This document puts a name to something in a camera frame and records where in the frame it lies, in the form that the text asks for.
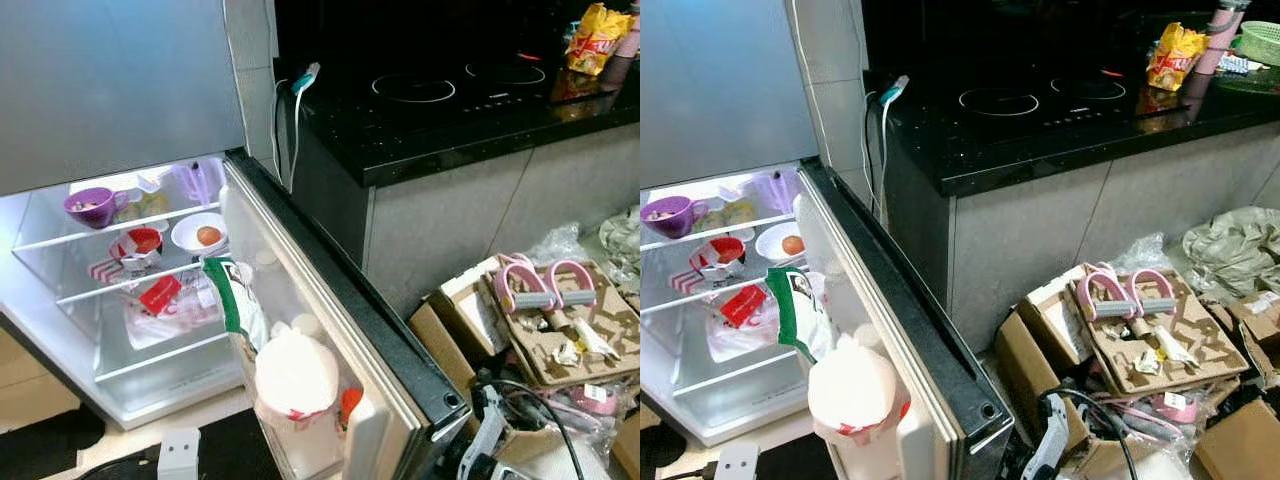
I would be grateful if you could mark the purple cup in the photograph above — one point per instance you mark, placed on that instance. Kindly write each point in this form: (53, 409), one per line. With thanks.
(668, 216)
(90, 207)

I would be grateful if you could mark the white plate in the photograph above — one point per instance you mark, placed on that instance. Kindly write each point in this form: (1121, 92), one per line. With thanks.
(185, 240)
(768, 250)

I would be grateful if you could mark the black stone countertop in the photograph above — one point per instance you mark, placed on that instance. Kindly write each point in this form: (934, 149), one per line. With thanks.
(1050, 150)
(450, 140)

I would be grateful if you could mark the pink tumbler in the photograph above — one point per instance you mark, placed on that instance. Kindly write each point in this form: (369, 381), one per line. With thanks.
(630, 30)
(1220, 35)

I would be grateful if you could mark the grey kitchen cabinet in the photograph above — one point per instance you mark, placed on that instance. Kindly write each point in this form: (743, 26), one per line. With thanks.
(1040, 240)
(450, 220)

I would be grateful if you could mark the orange-capped bottle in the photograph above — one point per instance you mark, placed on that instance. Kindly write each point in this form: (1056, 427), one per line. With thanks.
(351, 405)

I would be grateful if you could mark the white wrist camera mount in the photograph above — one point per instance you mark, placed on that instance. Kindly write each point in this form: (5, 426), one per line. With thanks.
(179, 455)
(1050, 440)
(736, 462)
(488, 430)

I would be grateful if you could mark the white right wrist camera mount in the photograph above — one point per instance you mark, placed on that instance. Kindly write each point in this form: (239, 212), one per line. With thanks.
(488, 430)
(1050, 440)

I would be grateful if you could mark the brown pulp cardboard tray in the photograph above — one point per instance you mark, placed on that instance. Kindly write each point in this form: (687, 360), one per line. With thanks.
(1200, 345)
(610, 330)

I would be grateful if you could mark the white-lined fridge lower door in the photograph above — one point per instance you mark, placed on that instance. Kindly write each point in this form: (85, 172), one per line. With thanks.
(370, 340)
(940, 350)

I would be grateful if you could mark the clear food pack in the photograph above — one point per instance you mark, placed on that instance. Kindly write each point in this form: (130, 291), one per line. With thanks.
(730, 215)
(145, 207)

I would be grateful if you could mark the grey fridge upper door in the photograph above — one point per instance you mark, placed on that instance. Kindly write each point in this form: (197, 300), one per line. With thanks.
(720, 90)
(110, 90)

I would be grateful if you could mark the red white striped bag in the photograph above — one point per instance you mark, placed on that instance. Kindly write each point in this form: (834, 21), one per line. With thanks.
(140, 250)
(722, 258)

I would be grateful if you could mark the yellow snack bag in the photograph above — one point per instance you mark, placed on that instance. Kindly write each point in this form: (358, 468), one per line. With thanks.
(597, 40)
(1175, 58)

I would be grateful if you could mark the white bagged container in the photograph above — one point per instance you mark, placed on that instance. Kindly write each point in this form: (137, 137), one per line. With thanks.
(855, 390)
(295, 375)

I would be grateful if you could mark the green white stock packet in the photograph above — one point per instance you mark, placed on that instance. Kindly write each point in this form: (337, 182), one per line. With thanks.
(240, 300)
(800, 310)

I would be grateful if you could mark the pink wrapped item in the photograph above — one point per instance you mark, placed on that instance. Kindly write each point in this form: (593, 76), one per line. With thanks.
(580, 400)
(1160, 410)

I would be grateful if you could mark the plain cardboard box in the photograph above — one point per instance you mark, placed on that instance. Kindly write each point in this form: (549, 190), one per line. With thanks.
(628, 450)
(1240, 445)

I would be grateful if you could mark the black induction cooktop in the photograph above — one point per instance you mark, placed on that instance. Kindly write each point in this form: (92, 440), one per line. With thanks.
(470, 95)
(1050, 105)

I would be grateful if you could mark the translucent white bottle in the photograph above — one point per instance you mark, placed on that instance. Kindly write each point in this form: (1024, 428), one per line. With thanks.
(306, 326)
(866, 337)

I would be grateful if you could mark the white fridge cabinet with shelves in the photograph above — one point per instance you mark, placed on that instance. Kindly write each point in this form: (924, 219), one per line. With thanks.
(680, 340)
(40, 300)

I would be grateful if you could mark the red tomato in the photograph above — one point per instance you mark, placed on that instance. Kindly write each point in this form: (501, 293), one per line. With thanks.
(209, 236)
(792, 245)

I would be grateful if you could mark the purple plastic bag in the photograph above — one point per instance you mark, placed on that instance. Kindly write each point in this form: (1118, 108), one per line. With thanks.
(195, 183)
(775, 192)

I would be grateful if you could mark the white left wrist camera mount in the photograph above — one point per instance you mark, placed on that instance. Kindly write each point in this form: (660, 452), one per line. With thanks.
(736, 462)
(179, 455)

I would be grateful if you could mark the green plastic basket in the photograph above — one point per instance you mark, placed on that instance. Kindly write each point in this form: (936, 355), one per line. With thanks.
(1258, 42)

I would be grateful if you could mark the clear plastic bag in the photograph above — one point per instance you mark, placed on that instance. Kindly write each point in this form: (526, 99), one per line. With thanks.
(1145, 255)
(555, 245)

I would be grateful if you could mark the pink slipper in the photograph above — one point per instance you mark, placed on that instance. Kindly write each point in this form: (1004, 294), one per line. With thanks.
(1166, 290)
(503, 285)
(585, 280)
(1086, 295)

